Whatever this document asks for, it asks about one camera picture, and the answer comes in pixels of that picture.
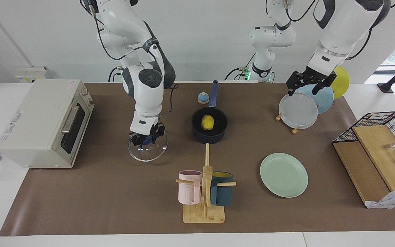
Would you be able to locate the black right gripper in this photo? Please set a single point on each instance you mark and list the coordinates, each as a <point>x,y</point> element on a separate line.
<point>157,129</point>

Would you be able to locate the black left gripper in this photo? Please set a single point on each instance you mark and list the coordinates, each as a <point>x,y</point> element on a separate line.
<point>312,76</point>

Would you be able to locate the glass lid with blue knob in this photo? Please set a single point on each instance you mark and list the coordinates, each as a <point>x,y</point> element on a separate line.
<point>147,154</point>

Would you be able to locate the yellow potato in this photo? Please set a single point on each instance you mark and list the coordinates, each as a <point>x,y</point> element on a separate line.
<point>207,122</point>

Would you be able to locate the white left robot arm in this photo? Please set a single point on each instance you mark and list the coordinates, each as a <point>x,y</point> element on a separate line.
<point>348,27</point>

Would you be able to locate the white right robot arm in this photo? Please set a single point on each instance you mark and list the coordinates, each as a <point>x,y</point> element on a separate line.
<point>144,89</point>

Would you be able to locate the light blue plate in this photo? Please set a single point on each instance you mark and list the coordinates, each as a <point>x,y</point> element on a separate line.
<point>325,101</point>

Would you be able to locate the grey plate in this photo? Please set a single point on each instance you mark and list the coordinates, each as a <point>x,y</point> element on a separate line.
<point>297,111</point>

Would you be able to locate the yellow plate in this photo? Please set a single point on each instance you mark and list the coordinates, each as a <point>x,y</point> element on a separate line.
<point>342,82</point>

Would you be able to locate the wooden plate rack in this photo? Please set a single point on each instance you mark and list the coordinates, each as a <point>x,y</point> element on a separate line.
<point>295,130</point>

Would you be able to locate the mint green plate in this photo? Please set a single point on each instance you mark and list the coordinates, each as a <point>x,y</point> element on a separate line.
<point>284,175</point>

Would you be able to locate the pink mug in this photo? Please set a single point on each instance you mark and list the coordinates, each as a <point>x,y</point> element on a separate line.
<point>188,192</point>

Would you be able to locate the small blue dome bell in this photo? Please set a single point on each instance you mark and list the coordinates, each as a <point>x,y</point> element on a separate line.
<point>203,98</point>

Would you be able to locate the brown table mat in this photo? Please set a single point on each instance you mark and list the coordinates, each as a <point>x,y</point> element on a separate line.
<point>98,192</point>

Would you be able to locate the dark teal mug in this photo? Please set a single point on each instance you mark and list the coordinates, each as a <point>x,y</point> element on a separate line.
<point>222,193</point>

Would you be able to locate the wooden mug tree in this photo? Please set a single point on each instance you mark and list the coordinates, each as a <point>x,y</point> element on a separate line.
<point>204,214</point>

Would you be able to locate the wooden shelf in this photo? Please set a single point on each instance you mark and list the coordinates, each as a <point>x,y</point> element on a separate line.
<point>358,168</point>

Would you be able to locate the beige toaster oven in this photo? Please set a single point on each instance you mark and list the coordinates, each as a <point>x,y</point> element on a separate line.
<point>36,120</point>

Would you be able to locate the white patterned cloth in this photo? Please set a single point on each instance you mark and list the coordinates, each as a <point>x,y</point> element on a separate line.
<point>393,199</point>

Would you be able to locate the white wall socket box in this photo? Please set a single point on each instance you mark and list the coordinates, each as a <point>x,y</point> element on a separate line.
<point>33,73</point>

